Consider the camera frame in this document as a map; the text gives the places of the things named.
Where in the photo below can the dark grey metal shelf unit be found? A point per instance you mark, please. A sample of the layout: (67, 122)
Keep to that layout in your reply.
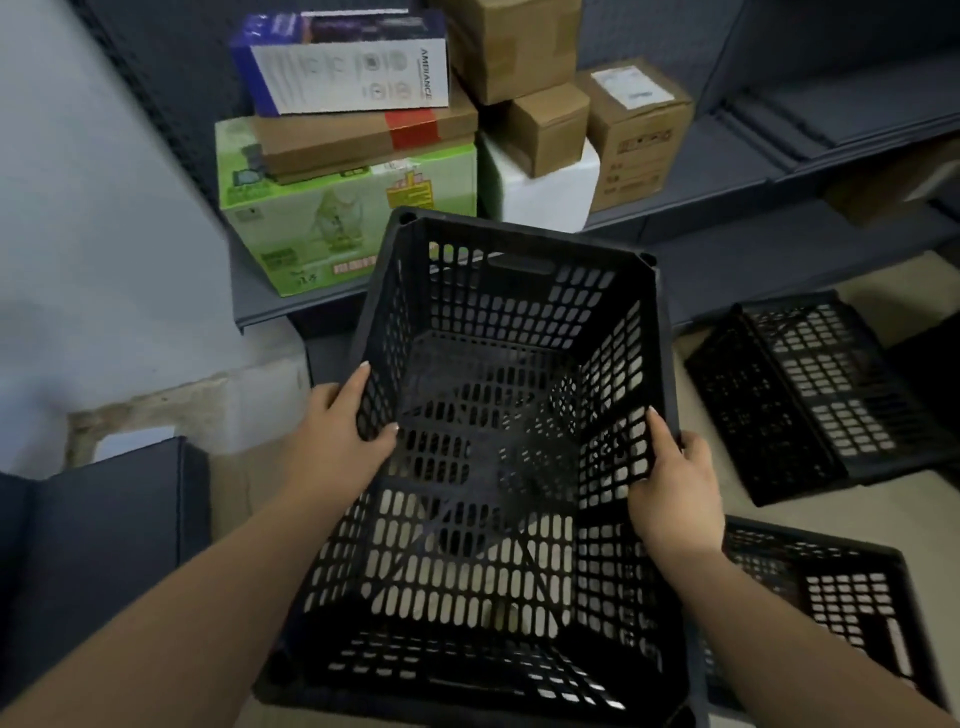
(750, 165)

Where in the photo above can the large taped cardboard box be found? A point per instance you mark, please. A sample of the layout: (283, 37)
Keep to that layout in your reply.
(514, 45)

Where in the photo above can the black perforated plastic crate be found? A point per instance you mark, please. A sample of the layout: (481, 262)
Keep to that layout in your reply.
(832, 600)
(810, 397)
(495, 480)

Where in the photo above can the blurred brown cardboard box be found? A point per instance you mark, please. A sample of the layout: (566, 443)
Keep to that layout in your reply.
(892, 184)

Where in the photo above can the blue and white product box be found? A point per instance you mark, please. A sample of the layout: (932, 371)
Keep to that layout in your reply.
(341, 64)

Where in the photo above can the small plain cardboard box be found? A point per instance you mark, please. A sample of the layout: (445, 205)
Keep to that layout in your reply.
(544, 127)

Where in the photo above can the flat cardboard box red tape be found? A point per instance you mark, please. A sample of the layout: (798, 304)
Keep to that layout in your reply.
(360, 139)

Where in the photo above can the person's left hand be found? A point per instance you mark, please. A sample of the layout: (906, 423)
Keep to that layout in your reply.
(334, 450)

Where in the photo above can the person's right forearm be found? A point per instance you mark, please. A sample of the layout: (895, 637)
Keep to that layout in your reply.
(780, 645)

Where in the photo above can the person's right thumb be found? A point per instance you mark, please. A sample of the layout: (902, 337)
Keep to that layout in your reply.
(658, 439)

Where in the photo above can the person's right hand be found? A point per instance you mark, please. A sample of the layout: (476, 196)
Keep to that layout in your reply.
(675, 499)

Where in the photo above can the person's left thumb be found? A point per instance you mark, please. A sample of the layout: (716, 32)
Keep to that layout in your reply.
(379, 446)

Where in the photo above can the green printed product box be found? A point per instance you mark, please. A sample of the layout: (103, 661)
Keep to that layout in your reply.
(300, 225)

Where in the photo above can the cardboard box with white label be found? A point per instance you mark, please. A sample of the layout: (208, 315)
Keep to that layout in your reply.
(637, 135)

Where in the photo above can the dark grey flat panel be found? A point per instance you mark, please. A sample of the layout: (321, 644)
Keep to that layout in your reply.
(90, 547)

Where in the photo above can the person's left forearm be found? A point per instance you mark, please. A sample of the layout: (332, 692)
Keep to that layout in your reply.
(176, 607)

